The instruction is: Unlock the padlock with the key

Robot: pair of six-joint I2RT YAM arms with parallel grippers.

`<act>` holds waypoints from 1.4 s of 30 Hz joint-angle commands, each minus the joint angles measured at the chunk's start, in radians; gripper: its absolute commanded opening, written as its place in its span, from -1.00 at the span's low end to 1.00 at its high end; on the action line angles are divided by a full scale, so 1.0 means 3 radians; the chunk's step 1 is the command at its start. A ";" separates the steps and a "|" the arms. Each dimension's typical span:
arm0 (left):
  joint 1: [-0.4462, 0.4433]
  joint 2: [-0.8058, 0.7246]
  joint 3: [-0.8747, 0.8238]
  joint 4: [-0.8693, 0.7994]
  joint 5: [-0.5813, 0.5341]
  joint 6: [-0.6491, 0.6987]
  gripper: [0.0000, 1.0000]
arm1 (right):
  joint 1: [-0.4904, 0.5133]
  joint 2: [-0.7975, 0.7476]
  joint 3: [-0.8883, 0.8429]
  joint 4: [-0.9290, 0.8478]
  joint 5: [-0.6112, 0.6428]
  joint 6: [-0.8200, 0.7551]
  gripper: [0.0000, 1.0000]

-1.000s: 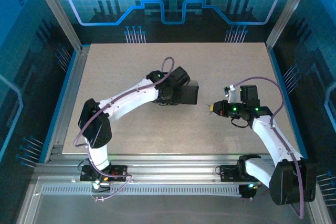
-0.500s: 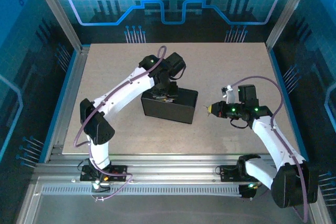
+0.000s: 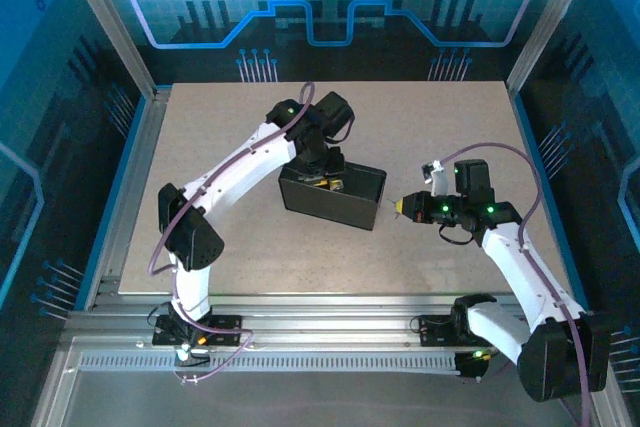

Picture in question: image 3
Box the black box with painted lid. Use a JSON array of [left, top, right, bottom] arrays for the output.
[[278, 159, 389, 233]]

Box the black electronics box with leds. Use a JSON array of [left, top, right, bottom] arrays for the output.
[[453, 349, 489, 383]]

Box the right gripper thin black cable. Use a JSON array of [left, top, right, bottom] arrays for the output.
[[438, 222, 477, 247]]

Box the gripper thin black cable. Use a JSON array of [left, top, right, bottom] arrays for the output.
[[324, 114, 357, 144], [438, 222, 477, 247]]

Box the left gripper thin black cable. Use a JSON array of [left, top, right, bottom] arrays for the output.
[[324, 114, 357, 144]]

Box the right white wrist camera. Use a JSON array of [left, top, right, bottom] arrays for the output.
[[421, 159, 452, 197]]

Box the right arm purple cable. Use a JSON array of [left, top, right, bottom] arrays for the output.
[[439, 141, 595, 427]]

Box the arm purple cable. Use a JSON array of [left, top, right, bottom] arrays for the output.
[[439, 141, 595, 427], [148, 80, 317, 387]]

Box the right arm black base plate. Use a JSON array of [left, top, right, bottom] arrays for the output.
[[416, 314, 504, 348]]

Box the aluminium frame rail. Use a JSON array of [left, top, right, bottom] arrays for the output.
[[64, 293, 601, 349]]

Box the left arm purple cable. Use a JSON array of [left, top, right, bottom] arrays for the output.
[[148, 80, 317, 387]]

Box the aluminium side rail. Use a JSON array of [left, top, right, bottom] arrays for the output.
[[83, 88, 174, 309]]

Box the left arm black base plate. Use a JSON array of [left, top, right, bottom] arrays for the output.
[[151, 314, 245, 348]]

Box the slotted grey cable duct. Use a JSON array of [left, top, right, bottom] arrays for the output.
[[78, 352, 461, 374]]

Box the aluminium corner post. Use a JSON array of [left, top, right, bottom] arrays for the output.
[[54, 0, 159, 98], [504, 0, 604, 98]]

